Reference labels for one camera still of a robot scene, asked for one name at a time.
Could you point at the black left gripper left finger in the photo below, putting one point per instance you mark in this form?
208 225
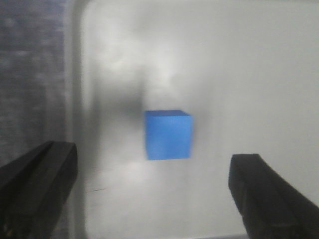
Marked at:
34 189

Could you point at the blue cube block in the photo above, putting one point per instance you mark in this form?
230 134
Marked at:
168 134

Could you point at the grey metal tray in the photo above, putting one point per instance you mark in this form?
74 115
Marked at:
246 70

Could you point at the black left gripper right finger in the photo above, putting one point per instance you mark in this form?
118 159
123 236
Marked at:
270 207

